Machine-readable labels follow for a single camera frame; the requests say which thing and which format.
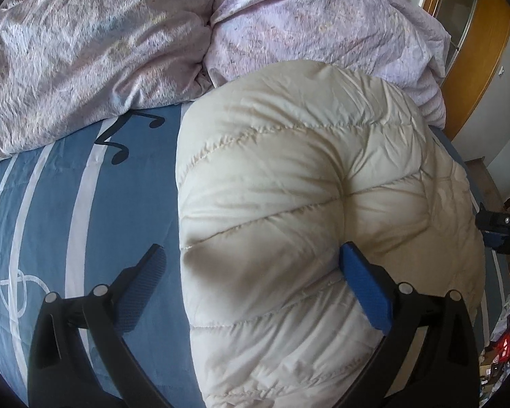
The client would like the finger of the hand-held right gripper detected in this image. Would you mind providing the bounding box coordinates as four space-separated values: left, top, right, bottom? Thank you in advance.
475 205 510 256

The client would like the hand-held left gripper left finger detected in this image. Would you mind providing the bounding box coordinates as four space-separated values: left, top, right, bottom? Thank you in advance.
28 243 176 408

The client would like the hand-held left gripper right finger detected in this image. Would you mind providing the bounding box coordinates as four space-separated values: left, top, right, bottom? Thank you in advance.
339 241 482 408

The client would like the cream quilted down jacket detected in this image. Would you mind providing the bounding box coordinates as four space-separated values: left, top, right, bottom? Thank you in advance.
175 60 488 408

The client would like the blue white striped bed sheet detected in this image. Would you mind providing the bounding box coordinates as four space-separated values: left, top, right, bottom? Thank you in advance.
0 104 510 408

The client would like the pile of household clutter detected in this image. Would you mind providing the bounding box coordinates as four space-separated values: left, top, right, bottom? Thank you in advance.
479 297 510 388

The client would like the wooden wardrobe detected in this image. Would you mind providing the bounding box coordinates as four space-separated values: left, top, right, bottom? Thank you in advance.
421 0 510 142

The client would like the lilac patterned duvet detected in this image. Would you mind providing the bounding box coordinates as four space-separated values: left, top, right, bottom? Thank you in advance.
0 0 452 170

